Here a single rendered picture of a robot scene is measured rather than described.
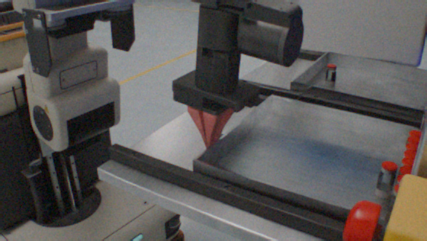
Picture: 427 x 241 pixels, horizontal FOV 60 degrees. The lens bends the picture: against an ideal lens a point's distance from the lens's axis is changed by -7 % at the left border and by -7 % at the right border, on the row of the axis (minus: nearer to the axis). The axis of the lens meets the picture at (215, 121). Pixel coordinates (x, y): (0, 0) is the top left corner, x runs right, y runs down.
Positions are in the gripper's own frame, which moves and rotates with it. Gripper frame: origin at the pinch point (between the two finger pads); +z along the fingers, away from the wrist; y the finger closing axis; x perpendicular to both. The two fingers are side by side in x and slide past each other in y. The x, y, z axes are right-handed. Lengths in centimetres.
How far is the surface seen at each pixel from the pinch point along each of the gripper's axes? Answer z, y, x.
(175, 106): 101, -127, 170
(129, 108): 104, -154, 149
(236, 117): 3.4, -3.8, 15.3
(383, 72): 1, 16, 54
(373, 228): -11.7, 24.1, -19.0
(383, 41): 2, 10, 91
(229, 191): 0.6, 7.2, -7.3
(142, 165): 2.6, -6.4, -7.4
